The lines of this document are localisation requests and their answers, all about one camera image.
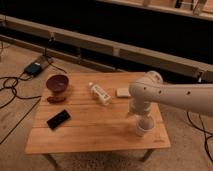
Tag black cable right side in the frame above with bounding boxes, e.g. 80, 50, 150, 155
186, 111, 213, 163

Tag black floor cable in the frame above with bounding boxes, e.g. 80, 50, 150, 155
0, 75, 42, 145

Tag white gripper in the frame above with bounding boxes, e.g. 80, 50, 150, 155
127, 99, 151, 117

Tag wooden table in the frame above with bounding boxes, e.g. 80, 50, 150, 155
25, 71, 171, 163

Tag white ceramic cup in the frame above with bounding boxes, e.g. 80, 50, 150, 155
135, 116, 154, 137

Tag dark red bowl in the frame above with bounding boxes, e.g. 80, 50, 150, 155
46, 74, 69, 93

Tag white plastic bottle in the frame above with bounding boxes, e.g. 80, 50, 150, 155
89, 82, 111, 105

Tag beige rectangular block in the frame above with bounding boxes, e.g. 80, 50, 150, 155
116, 88, 131, 98

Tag black smartphone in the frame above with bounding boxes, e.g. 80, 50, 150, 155
47, 110, 71, 130

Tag brown oblong object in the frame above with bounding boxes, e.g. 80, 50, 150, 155
47, 96, 66, 103

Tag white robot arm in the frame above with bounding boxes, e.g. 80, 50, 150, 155
128, 71, 213, 117

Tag black power adapter box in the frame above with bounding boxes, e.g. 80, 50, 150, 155
24, 63, 42, 76

